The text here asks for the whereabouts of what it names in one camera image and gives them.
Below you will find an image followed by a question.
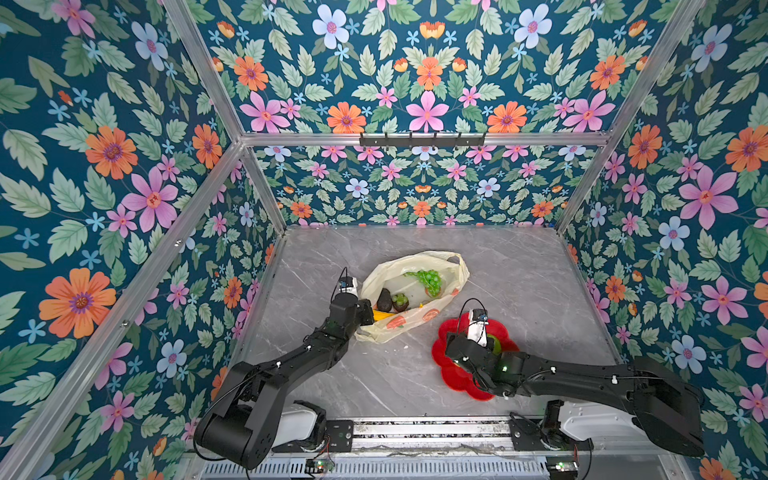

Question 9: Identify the light green fake custard apple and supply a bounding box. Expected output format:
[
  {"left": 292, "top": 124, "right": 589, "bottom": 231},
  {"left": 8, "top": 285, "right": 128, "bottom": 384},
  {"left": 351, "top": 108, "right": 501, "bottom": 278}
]
[{"left": 486, "top": 334, "right": 503, "bottom": 356}]

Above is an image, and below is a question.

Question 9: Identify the dark fake avocado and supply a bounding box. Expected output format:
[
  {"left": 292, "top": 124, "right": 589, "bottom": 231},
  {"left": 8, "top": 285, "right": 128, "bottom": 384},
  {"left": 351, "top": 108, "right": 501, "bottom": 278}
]
[{"left": 376, "top": 288, "right": 393, "bottom": 313}]

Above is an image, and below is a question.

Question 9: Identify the red flower-shaped plate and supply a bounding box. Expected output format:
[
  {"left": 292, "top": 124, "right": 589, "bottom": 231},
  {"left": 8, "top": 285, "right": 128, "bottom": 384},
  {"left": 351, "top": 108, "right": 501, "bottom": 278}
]
[{"left": 431, "top": 313, "right": 519, "bottom": 402}]

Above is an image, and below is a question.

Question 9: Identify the cream plastic bag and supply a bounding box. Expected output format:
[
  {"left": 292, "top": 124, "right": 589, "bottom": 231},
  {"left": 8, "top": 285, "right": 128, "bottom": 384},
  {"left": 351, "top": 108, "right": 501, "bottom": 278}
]
[{"left": 355, "top": 251, "right": 470, "bottom": 344}]

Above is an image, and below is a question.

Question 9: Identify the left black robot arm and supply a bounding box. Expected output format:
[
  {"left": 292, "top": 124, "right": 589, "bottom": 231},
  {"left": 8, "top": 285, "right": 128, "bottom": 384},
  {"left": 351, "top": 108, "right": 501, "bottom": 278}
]
[{"left": 193, "top": 292, "right": 374, "bottom": 469}]

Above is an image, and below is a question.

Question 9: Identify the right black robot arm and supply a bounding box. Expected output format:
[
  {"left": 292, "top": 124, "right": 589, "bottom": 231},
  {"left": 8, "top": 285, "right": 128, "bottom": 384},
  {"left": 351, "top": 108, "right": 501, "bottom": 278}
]
[{"left": 445, "top": 332, "right": 705, "bottom": 457}]

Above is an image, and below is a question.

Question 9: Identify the yellow fake banana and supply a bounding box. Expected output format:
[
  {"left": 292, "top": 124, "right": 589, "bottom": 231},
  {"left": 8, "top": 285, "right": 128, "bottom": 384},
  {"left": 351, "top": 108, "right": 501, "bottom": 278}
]
[{"left": 373, "top": 309, "right": 394, "bottom": 322}]

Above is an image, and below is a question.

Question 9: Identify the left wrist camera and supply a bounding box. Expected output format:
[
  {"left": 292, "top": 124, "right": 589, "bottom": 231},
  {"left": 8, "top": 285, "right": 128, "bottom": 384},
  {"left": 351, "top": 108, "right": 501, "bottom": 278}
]
[{"left": 338, "top": 275, "right": 359, "bottom": 297}]

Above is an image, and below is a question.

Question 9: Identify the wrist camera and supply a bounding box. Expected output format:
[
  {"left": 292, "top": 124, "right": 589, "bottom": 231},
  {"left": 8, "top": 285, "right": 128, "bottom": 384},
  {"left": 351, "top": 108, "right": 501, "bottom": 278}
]
[
  {"left": 466, "top": 308, "right": 489, "bottom": 348},
  {"left": 338, "top": 275, "right": 359, "bottom": 297}
]

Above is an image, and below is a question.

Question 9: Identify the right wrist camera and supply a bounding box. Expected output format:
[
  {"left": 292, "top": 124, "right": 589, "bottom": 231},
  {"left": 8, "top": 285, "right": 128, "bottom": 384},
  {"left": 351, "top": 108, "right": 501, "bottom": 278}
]
[{"left": 466, "top": 308, "right": 489, "bottom": 348}]

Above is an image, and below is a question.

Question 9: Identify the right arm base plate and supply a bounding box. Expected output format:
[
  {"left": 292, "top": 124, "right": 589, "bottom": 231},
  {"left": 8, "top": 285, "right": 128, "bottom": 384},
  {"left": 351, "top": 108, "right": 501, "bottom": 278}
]
[{"left": 508, "top": 400, "right": 594, "bottom": 452}]

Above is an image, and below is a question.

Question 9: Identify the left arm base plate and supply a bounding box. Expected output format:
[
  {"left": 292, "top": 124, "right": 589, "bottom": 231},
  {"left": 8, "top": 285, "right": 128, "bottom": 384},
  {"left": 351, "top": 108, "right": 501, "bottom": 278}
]
[{"left": 272, "top": 420, "right": 355, "bottom": 454}]

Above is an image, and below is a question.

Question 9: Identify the aluminium mounting rail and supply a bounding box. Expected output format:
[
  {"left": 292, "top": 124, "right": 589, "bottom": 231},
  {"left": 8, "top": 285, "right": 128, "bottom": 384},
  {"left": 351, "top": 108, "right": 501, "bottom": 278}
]
[{"left": 176, "top": 416, "right": 694, "bottom": 479}]

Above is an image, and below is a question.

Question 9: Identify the black hook rail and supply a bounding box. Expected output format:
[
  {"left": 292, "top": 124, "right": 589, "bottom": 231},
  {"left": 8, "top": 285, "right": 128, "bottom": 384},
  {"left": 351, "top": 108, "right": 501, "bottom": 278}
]
[{"left": 358, "top": 132, "right": 486, "bottom": 149}]

